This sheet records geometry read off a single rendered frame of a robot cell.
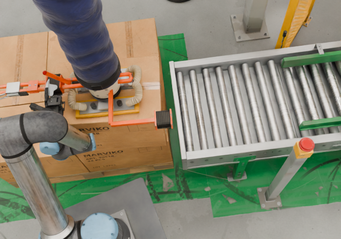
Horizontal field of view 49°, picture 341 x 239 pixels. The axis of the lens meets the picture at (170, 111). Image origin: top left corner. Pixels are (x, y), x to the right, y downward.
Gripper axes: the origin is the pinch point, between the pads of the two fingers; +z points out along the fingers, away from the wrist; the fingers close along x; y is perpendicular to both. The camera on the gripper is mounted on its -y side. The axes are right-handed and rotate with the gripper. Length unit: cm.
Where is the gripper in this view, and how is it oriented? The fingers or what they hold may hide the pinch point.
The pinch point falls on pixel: (50, 85)
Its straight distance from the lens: 205.1
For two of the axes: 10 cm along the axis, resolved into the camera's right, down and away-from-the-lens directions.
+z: -0.7, -8.9, 4.5
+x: -0.6, -4.4, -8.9
